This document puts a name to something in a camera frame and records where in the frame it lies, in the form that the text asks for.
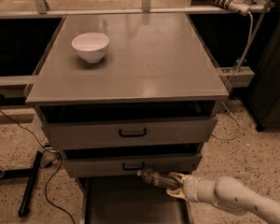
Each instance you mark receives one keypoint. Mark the white ceramic bowl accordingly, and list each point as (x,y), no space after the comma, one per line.
(91,47)

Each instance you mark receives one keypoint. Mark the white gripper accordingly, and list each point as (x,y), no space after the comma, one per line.
(190,185)

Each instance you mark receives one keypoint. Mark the grey drawer cabinet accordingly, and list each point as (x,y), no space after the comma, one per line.
(155,68)

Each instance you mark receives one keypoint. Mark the metal frame rail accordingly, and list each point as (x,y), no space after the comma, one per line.
(115,10)

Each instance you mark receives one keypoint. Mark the black drawer handle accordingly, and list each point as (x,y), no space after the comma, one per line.
(132,134)
(133,167)

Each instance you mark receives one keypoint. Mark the black top drawer handle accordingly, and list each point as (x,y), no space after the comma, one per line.
(132,134)

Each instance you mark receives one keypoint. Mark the clear plastic water bottle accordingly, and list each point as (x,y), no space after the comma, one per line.
(158,179)

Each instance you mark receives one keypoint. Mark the black middle drawer handle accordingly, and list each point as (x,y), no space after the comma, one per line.
(133,167)

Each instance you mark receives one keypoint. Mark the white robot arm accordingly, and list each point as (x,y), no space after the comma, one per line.
(227,194)

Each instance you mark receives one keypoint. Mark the grey middle drawer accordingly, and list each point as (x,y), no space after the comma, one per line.
(113,166)

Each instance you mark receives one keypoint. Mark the grey top drawer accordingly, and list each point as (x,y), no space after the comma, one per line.
(82,135)

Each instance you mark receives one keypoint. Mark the white power strip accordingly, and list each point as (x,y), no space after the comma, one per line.
(237,6)

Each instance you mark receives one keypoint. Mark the dark cabinet at right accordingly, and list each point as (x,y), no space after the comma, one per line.
(263,95)

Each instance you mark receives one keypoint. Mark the grey open bottom drawer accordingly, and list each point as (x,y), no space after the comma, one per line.
(128,199)

